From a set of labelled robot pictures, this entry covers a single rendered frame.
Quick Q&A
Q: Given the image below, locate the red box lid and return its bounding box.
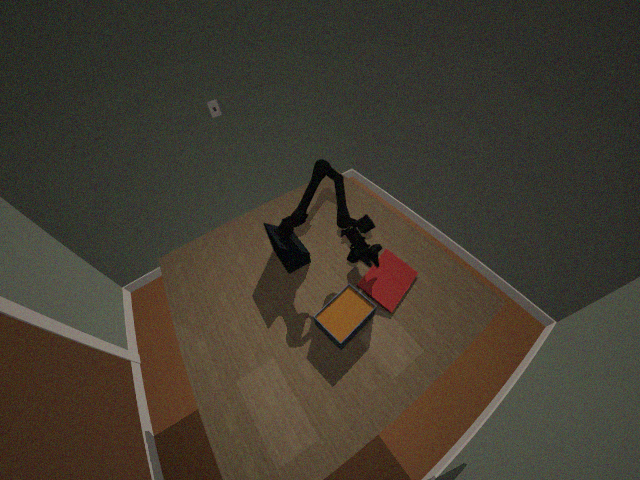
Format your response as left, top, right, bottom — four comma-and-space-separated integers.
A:
357, 248, 418, 313

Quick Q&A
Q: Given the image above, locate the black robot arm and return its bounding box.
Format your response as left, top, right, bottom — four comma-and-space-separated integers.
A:
273, 160, 375, 264

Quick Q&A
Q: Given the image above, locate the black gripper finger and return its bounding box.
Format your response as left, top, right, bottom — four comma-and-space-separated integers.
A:
359, 254, 372, 268
367, 253, 379, 268

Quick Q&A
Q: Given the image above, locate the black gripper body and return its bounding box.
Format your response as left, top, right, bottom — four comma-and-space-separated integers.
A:
350, 236, 382, 258

